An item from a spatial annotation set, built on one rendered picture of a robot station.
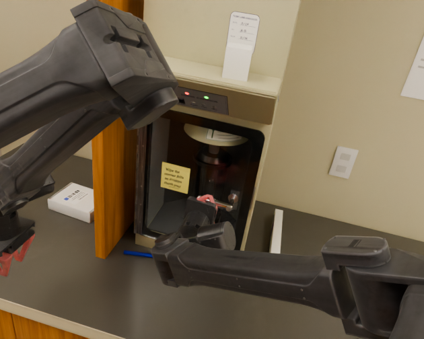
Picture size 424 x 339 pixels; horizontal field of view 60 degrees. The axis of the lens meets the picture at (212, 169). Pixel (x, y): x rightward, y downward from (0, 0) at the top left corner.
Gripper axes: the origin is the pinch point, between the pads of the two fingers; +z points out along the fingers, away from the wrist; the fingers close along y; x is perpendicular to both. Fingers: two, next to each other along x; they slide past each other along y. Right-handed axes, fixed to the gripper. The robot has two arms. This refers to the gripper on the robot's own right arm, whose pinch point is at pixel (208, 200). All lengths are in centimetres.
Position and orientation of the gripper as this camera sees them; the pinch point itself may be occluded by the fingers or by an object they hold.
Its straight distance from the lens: 89.7
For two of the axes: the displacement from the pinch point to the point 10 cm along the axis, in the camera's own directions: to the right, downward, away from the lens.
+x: -9.5, -2.7, 1.4
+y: 1.7, -8.6, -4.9
